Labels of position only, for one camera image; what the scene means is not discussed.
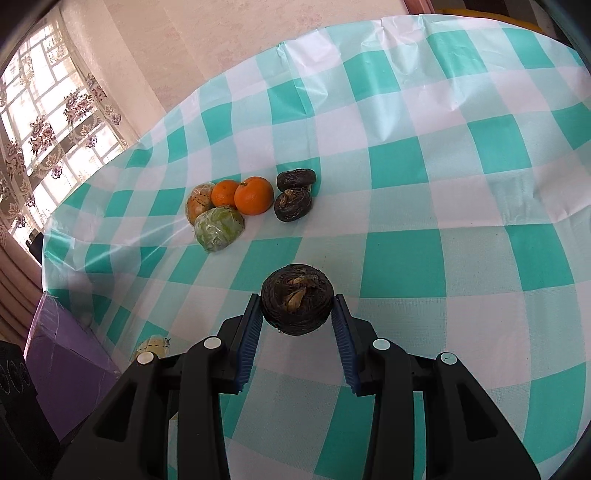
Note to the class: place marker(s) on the brown curtain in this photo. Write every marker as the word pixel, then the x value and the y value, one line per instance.
pixel 16 286

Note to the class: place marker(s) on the pale yellow fruit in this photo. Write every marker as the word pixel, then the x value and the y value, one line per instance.
pixel 152 347

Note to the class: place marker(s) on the large orange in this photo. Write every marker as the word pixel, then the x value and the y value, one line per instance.
pixel 254 196

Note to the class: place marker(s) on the small orange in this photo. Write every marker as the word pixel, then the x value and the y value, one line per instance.
pixel 224 194

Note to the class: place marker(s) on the floral lace curtain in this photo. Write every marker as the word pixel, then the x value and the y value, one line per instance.
pixel 74 106

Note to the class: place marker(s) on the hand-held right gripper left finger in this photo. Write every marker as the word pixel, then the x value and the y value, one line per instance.
pixel 247 350

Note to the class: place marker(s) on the window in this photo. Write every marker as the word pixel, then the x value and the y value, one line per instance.
pixel 27 106

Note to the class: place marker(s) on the teal checked tablecloth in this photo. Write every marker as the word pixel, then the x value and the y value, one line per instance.
pixel 415 254

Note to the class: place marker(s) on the large dark water chestnut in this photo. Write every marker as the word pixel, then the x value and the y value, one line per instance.
pixel 295 300

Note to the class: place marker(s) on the wrapped green fruit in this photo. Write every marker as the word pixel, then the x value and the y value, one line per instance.
pixel 217 228

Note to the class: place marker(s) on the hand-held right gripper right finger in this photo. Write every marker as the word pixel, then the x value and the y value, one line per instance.
pixel 344 350

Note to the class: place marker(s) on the small black box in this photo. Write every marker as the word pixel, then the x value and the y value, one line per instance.
pixel 35 244

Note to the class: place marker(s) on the flat dark water chestnut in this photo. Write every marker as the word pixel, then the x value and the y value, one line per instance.
pixel 296 179

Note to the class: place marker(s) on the yellow object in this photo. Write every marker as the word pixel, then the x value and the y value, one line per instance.
pixel 475 14

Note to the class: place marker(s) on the purple box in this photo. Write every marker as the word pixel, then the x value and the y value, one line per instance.
pixel 64 360

